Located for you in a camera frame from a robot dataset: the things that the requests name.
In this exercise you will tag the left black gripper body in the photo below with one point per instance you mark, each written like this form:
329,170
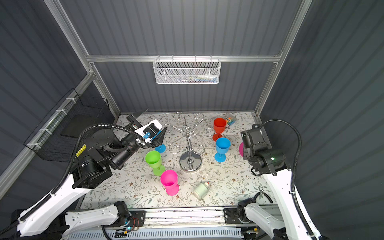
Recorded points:
132,126

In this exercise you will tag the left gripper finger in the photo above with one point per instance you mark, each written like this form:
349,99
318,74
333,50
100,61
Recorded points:
159,138
139,115

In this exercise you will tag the blue wine glass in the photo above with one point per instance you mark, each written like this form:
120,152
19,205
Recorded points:
222,147
161,149

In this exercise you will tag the green wine glass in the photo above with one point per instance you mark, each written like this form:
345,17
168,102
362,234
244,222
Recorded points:
154,160

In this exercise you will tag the pink wine glass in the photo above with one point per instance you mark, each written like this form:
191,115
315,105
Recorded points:
169,180
241,149

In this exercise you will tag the red wine glass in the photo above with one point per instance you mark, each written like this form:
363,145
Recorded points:
219,127

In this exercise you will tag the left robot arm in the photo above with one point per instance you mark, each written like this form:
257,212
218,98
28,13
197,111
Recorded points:
99,149

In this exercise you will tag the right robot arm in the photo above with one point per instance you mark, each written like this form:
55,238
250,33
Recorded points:
270,165

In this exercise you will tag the chrome wine glass rack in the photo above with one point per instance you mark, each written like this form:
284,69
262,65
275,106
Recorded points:
179,140

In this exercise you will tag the floral table mat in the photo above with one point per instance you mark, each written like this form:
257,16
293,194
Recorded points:
230,181

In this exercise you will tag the pack of coloured markers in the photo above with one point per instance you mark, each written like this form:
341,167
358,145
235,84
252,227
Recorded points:
230,120

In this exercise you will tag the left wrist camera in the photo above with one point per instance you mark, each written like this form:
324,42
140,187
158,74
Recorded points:
149,131

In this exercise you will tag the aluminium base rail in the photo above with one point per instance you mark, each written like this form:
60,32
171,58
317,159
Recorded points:
183,216

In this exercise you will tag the black wire wall basket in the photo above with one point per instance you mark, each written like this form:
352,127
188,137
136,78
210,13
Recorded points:
54,140

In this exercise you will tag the white mesh wall basket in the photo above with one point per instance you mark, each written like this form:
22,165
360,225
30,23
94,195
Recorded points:
195,72

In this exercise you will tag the pliers black handles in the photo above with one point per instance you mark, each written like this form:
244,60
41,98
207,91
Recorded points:
262,193

